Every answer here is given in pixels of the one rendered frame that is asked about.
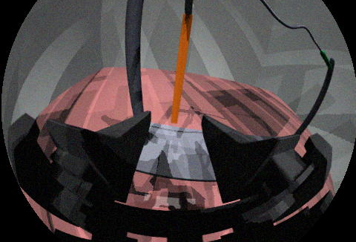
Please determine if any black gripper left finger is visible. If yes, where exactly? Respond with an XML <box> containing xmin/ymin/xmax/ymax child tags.
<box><xmin>47</xmin><ymin>111</ymin><xmax>151</xmax><ymax>203</ymax></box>

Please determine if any orange handle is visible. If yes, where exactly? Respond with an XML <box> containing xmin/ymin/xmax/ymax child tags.
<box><xmin>171</xmin><ymin>0</ymin><xmax>194</xmax><ymax>123</ymax></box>

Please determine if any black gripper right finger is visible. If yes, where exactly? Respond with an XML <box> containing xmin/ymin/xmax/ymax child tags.
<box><xmin>201</xmin><ymin>115</ymin><xmax>300</xmax><ymax>203</ymax></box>

